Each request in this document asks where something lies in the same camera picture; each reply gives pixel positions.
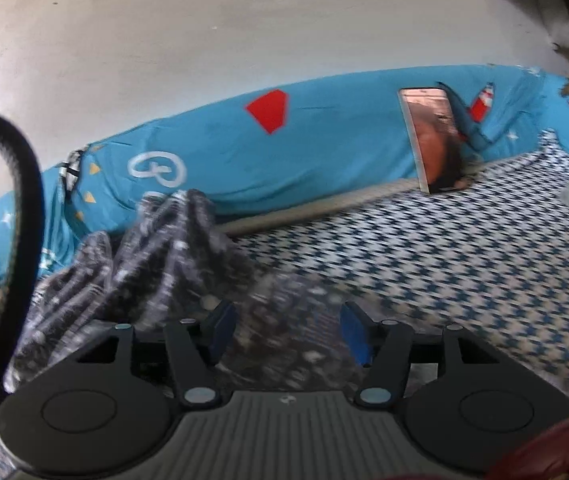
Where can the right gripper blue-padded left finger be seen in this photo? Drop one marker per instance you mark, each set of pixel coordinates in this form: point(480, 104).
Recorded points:
point(180, 359)

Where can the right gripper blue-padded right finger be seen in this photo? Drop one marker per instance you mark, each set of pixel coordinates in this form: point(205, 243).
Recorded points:
point(386, 349)

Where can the grey patterned fleece jacket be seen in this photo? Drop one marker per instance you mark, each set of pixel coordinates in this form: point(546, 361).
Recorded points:
point(174, 263)

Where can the houndstooth bed blanket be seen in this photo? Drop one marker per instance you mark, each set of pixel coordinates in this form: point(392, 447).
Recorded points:
point(488, 266)

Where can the red glossy object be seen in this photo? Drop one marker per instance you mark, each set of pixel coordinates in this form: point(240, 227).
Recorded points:
point(545, 457)

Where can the blue patterned bed bolster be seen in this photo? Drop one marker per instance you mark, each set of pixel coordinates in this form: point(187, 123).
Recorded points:
point(277, 148)

